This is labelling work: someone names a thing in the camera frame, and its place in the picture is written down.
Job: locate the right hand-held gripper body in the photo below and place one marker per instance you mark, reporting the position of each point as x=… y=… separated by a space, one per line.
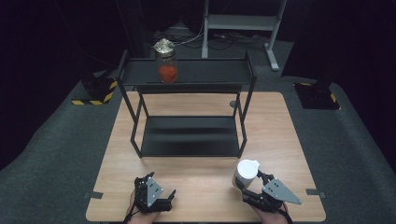
x=277 y=193

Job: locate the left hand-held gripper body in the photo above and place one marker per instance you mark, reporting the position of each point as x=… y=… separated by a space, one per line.
x=154 y=191

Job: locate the white lidded jar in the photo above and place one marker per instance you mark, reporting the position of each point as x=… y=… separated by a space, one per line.
x=246 y=170

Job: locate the black metal two-tier shelf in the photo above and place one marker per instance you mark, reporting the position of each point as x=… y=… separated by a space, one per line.
x=190 y=137

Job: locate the glass jar with red contents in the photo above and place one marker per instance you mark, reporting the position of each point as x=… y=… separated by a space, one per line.
x=168 y=73

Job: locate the person's right hand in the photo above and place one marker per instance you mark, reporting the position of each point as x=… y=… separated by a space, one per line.
x=275 y=217

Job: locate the person's left hand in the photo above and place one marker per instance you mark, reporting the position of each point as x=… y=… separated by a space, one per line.
x=141 y=217

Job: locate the grey tape piece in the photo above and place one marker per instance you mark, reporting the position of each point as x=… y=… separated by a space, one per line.
x=93 y=194
x=316 y=193

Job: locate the grey round table grommet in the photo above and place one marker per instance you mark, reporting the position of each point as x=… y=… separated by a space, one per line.
x=233 y=104

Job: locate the black box with striped edge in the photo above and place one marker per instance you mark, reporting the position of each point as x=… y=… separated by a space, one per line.
x=96 y=88
x=317 y=96

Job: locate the grey metal stand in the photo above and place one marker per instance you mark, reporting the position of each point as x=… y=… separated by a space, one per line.
x=239 y=22

